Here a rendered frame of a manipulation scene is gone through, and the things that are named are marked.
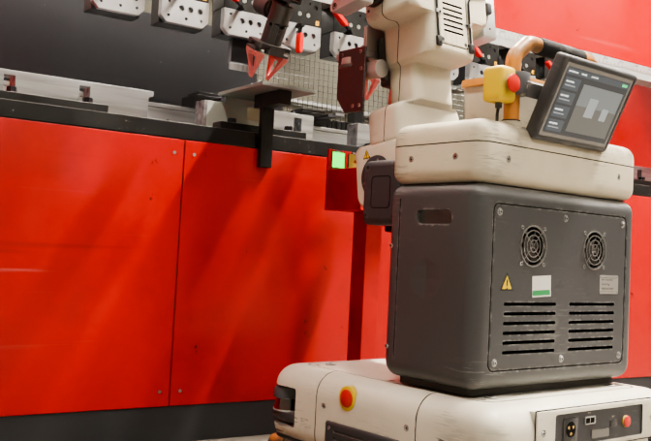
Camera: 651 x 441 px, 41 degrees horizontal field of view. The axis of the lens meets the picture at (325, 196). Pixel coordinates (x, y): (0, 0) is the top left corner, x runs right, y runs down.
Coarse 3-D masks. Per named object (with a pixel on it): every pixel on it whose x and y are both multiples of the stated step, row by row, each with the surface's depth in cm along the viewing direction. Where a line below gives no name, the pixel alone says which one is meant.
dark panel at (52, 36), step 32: (0, 0) 279; (32, 0) 285; (64, 0) 290; (0, 32) 279; (32, 32) 284; (64, 32) 290; (96, 32) 296; (128, 32) 303; (160, 32) 310; (0, 64) 278; (32, 64) 284; (64, 64) 290; (96, 64) 296; (128, 64) 303; (160, 64) 309; (192, 64) 316; (224, 64) 324; (160, 96) 309
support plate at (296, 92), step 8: (232, 88) 256; (240, 88) 252; (248, 88) 250; (256, 88) 249; (264, 88) 248; (272, 88) 248; (280, 88) 247; (288, 88) 247; (296, 88) 249; (304, 88) 250; (224, 96) 265; (232, 96) 264; (240, 96) 263; (248, 96) 263; (296, 96) 258
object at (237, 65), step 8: (232, 40) 268; (240, 40) 270; (232, 48) 268; (240, 48) 269; (232, 56) 268; (240, 56) 269; (232, 64) 269; (240, 64) 270; (248, 72) 272; (256, 72) 273
